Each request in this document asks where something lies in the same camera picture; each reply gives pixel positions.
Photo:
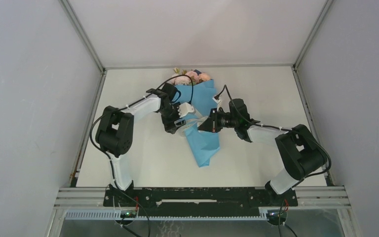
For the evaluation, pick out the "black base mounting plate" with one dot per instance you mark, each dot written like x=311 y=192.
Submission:
x=198 y=202

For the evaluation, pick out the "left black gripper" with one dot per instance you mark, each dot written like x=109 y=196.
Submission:
x=169 y=125

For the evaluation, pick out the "pink fake flower stem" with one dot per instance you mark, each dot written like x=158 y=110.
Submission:
x=194 y=77
x=204 y=77
x=176 y=77

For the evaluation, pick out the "blue wrapping paper sheet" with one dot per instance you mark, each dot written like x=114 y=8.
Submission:
x=199 y=89

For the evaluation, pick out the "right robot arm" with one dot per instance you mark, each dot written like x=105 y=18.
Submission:
x=302 y=156

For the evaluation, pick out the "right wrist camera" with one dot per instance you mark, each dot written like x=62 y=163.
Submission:
x=237 y=109

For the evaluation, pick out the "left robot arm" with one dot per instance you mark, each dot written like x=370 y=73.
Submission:
x=116 y=128

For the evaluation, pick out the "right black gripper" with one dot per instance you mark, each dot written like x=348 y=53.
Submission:
x=208 y=125

